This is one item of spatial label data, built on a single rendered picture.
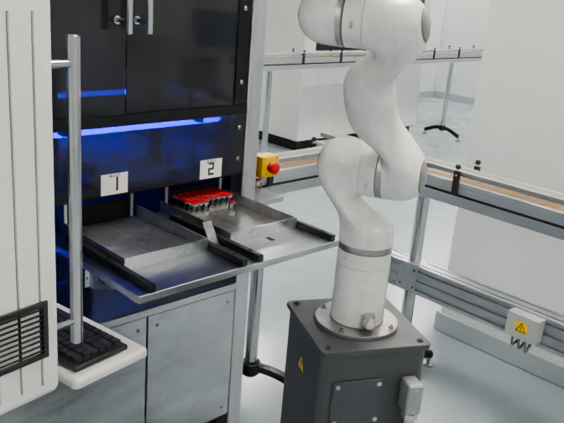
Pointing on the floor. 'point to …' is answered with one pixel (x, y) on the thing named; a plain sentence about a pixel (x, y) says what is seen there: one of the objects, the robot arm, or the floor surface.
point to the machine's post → (258, 11)
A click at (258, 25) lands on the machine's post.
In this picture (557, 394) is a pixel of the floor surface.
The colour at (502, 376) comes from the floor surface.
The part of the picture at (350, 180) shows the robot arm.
